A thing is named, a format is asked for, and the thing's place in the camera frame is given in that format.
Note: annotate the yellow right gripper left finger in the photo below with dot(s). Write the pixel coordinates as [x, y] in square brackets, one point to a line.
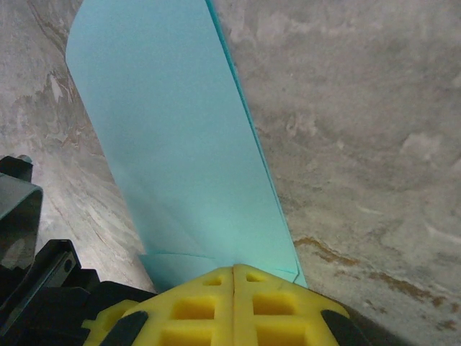
[191, 310]

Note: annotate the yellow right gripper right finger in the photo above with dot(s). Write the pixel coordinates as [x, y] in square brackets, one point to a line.
[273, 313]

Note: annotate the light blue paper sheet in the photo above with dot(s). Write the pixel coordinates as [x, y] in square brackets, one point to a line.
[173, 126]

